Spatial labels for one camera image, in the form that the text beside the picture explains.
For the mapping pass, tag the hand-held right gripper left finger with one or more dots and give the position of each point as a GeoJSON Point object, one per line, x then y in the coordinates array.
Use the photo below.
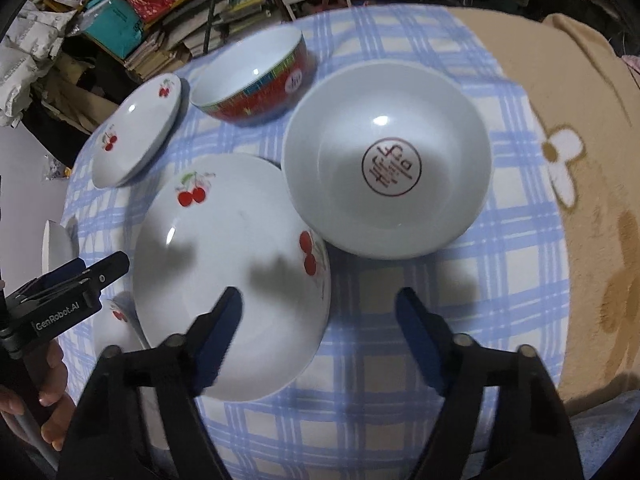
{"type": "Point", "coordinates": [220, 345]}

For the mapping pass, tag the white plastic bags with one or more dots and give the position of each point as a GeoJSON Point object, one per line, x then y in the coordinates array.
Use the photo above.
{"type": "Point", "coordinates": [25, 60]}

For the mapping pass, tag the beige flower blanket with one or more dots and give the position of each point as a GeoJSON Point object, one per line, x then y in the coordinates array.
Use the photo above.
{"type": "Point", "coordinates": [575, 110]}

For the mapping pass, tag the stack of books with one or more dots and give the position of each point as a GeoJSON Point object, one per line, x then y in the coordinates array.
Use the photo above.
{"type": "Point", "coordinates": [165, 50]}

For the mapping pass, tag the cherry print plate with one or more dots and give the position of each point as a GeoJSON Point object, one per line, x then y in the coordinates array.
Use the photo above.
{"type": "Point", "coordinates": [135, 135]}

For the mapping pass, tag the person's left hand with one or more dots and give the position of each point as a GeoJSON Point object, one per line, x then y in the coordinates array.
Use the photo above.
{"type": "Point", "coordinates": [52, 395]}

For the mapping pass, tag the large cherry print bowl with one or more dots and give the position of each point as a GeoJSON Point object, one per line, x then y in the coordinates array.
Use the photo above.
{"type": "Point", "coordinates": [225, 240]}

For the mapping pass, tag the grey-blue cloth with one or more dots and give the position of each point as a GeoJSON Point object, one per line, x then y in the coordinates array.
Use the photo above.
{"type": "Point", "coordinates": [595, 435]}

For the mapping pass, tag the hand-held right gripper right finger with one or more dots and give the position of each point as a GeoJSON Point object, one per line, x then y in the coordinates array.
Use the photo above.
{"type": "Point", "coordinates": [420, 345]}

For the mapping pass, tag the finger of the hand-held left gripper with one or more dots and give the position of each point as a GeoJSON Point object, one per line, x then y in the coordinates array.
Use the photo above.
{"type": "Point", "coordinates": [107, 267]}
{"type": "Point", "coordinates": [62, 272]}

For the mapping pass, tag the plain white plate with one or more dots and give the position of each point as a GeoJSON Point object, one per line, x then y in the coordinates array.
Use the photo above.
{"type": "Point", "coordinates": [55, 250]}

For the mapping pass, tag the white bowl with red seal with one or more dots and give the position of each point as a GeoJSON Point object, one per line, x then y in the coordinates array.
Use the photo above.
{"type": "Point", "coordinates": [350, 200]}

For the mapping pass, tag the small printed packet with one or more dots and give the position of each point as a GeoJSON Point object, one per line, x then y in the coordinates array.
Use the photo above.
{"type": "Point", "coordinates": [56, 169]}

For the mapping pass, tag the red patterned bowl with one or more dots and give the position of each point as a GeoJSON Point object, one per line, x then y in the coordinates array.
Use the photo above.
{"type": "Point", "coordinates": [240, 65]}

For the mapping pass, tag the green pole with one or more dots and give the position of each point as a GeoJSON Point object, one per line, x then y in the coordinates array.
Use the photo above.
{"type": "Point", "coordinates": [212, 10]}

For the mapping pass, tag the teal box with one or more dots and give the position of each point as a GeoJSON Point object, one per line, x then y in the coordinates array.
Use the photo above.
{"type": "Point", "coordinates": [117, 22]}

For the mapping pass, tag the blue plaid bed sheet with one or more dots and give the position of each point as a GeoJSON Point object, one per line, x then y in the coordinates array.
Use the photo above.
{"type": "Point", "coordinates": [400, 285]}

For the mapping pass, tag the small cherry print dish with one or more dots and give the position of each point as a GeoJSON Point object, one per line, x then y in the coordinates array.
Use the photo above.
{"type": "Point", "coordinates": [112, 330]}

